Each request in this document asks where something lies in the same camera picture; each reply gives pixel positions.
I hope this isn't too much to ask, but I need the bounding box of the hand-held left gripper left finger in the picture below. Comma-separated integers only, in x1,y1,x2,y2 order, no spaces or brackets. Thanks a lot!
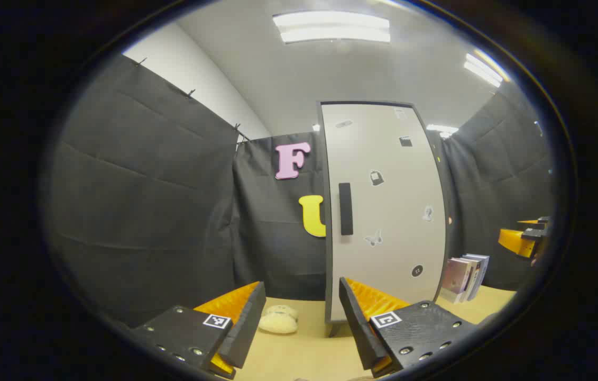
131,281,267,380

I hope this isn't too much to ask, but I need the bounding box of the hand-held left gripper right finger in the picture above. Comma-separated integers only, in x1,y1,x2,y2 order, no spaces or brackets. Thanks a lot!
339,277,479,378

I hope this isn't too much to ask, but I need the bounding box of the grey cabinet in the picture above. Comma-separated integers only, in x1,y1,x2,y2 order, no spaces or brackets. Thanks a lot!
316,99,450,338

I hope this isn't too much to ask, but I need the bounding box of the white cabinet door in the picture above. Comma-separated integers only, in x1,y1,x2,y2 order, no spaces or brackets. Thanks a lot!
320,102,447,323

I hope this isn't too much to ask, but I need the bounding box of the black door handle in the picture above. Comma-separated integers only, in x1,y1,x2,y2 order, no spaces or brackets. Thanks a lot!
338,183,354,236

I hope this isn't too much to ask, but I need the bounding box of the white book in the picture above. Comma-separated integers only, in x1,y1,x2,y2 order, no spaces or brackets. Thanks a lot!
460,256,483,301

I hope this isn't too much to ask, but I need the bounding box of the black backdrop cloth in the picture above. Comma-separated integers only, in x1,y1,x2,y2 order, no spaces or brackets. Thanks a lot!
45,53,556,329

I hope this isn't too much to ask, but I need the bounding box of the large ceiling light panel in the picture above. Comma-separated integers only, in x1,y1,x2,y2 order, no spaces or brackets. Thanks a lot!
272,11,391,44

